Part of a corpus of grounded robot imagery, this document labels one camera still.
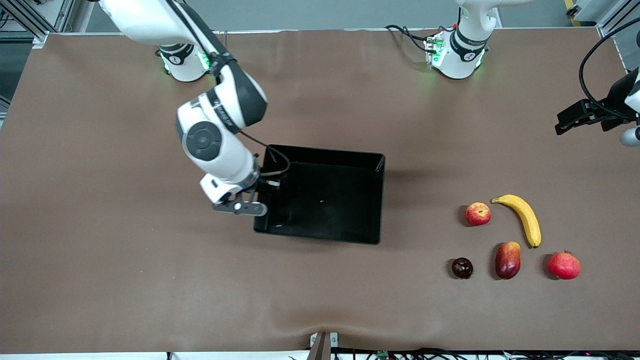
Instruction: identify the black plastic box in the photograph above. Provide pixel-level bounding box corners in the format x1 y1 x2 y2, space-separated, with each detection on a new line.
253 144 386 246

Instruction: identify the yellow banana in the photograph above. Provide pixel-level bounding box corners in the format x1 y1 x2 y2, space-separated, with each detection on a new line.
491 194 542 249

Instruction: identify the red yellow apple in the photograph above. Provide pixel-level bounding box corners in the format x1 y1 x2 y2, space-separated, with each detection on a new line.
465 202 492 227

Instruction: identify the brown table mat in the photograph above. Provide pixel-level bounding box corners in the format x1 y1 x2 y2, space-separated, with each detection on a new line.
0 27 640 354

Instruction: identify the red pomegranate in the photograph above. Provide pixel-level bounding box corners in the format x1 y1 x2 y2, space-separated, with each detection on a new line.
546 250 582 280

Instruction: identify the red yellow mango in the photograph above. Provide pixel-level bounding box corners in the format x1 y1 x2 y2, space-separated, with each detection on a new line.
495 241 522 280

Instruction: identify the dark purple mangosteen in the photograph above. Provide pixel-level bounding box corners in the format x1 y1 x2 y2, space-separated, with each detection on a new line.
451 257 474 280

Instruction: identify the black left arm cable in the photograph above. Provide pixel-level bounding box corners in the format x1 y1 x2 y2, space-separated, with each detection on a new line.
578 17 640 121

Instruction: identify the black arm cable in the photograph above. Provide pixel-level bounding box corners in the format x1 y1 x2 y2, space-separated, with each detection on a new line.
578 17 640 121
167 0 292 177

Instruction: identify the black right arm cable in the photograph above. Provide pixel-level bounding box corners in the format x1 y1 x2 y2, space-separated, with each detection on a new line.
167 0 292 177

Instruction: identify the aluminium frame profile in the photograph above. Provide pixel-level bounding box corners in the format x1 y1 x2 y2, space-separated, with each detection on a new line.
0 0 76 48
565 0 640 38

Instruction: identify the grey metal bracket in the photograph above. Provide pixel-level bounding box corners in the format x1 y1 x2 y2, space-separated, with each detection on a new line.
309 331 339 360

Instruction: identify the black base cable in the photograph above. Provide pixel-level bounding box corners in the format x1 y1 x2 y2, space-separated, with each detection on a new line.
384 22 456 53

